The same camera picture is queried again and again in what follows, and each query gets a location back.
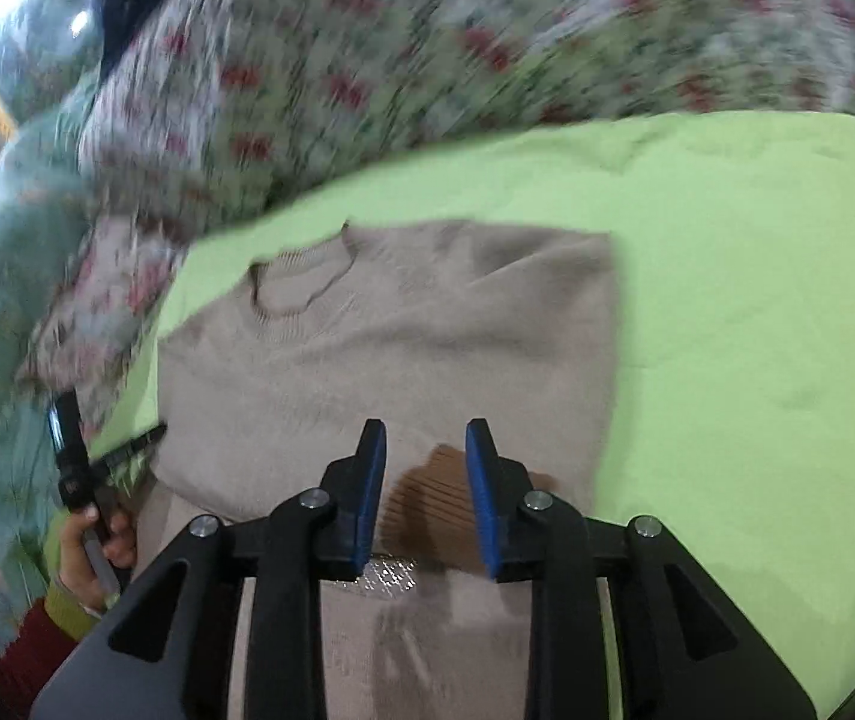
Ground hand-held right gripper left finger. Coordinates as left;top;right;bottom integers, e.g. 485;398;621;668
28;418;388;720

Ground person's left hand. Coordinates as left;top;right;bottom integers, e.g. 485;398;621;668
44;499;139;613

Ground dark blue cloth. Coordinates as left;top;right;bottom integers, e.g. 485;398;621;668
91;0;212;85

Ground red flowered white blanket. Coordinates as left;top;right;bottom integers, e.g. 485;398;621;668
16;0;855;451

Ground person's left forearm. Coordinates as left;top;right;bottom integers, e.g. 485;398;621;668
0;577;103;698

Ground light green bed sheet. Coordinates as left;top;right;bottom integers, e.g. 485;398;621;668
94;109;855;720

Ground beige knit sweater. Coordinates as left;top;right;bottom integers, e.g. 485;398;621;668
125;217;621;720

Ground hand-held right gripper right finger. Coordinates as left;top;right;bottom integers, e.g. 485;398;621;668
464;417;820;720

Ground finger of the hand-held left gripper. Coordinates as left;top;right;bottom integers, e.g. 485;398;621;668
88;422;169;475

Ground teal floral blanket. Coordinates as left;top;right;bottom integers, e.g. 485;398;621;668
0;0;122;665

